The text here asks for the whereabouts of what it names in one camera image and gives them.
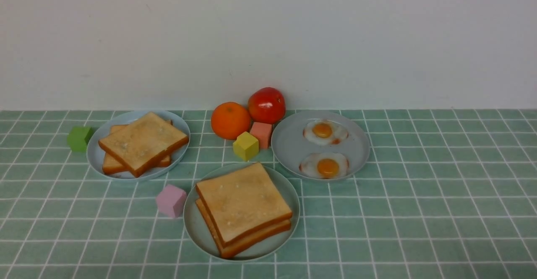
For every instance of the toast slice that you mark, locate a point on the toast slice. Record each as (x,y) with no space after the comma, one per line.
(236,247)
(142,144)
(243,202)
(111,166)

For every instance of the salmon pink cube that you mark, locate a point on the salmon pink cube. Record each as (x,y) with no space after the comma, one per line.
(262,132)

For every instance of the red tomato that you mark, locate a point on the red tomato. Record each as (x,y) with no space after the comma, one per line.
(267,105)

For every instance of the grey-blue egg plate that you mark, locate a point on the grey-blue egg plate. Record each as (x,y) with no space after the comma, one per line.
(290,147)

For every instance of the yellow cube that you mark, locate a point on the yellow cube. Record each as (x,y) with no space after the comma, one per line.
(246,146)

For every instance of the orange fruit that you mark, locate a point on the orange fruit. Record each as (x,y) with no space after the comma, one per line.
(229,120)

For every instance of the back fried egg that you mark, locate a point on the back fried egg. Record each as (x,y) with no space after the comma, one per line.
(324,132)

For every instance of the fried egg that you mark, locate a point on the fried egg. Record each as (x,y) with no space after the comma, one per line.
(325,165)
(324,132)

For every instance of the front fried egg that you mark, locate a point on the front fried egg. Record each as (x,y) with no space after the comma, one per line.
(325,165)

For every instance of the green plate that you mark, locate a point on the green plate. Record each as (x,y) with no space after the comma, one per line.
(201,236)

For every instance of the grey-blue bread plate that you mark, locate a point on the grey-blue bread plate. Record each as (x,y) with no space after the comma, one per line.
(96,155)

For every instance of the green cube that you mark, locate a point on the green cube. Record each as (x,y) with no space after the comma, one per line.
(78,138)

